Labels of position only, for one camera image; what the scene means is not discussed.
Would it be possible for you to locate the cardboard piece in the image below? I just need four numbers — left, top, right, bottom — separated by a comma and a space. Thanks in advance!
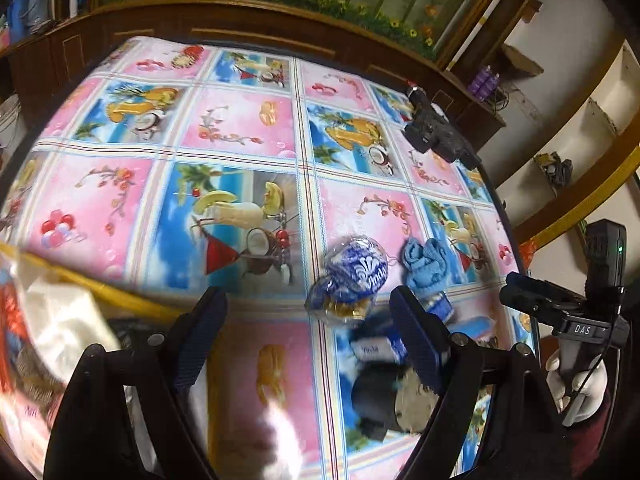
501, 44, 545, 77

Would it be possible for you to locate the printed plastic tablecloth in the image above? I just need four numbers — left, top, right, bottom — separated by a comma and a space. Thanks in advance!
0, 35, 538, 480

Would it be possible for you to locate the person's right forearm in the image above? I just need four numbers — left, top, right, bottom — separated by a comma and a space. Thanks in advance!
570, 385, 640, 480

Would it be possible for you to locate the white plastic bucket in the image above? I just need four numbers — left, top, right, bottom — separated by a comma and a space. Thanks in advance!
0, 95, 23, 162

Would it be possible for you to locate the white gauze cloth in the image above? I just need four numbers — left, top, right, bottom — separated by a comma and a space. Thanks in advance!
20, 280, 122, 387

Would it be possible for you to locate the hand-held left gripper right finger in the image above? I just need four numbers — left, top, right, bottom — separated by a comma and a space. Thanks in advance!
389, 284, 568, 480

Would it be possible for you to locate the red plastic bag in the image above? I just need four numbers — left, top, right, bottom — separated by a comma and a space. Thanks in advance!
0, 265, 36, 361

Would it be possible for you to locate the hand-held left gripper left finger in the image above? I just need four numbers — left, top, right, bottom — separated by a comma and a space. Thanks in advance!
44, 286, 230, 480

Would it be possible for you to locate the black sock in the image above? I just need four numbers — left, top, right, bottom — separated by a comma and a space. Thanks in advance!
350, 365, 402, 443

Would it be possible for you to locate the blue bag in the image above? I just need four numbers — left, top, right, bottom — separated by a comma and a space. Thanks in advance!
4, 0, 53, 43

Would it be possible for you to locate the white foam box yellow tape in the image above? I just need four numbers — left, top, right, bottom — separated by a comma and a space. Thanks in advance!
0, 244, 217, 480

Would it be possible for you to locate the blue white snack packet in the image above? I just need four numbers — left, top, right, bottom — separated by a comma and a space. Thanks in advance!
305, 237, 392, 325

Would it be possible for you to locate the white blue flat packet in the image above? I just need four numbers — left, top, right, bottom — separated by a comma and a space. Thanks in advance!
350, 337, 407, 362

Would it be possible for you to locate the blue white small box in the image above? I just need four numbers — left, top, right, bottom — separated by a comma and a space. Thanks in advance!
425, 292, 457, 324

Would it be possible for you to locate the person's right hand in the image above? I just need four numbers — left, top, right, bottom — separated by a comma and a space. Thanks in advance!
545, 350, 609, 423

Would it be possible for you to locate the blue cloth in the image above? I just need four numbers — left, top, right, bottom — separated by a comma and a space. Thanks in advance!
400, 237, 454, 294

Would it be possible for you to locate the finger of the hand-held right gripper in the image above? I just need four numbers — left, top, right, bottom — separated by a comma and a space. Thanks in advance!
504, 271, 586, 308
499, 285, 568, 325

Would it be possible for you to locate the black hand-held device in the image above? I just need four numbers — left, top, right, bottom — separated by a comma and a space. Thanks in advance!
402, 85, 482, 169

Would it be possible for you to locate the grey sock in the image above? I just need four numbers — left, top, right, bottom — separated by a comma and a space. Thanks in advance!
395, 374, 442, 434

